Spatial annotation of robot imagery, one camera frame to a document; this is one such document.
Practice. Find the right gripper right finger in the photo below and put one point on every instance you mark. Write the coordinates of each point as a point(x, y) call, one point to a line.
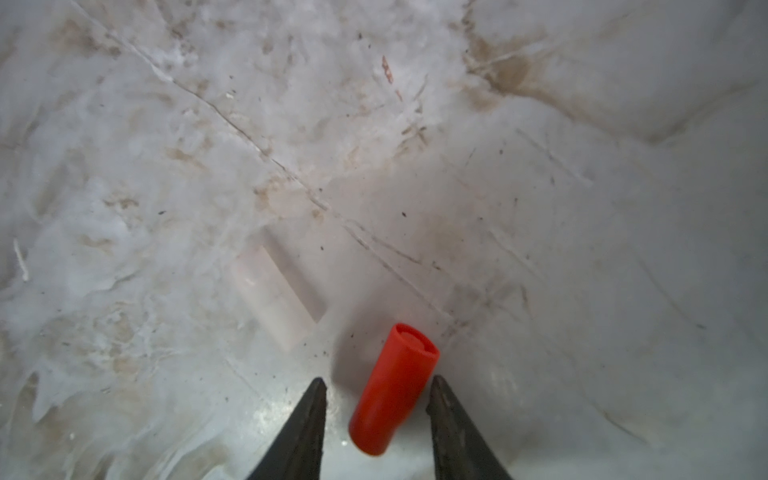
point(459, 450)

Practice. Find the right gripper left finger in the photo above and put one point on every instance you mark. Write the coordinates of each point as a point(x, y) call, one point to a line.
point(296, 452)

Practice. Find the red pen cap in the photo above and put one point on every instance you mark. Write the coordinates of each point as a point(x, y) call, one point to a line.
point(405, 364)

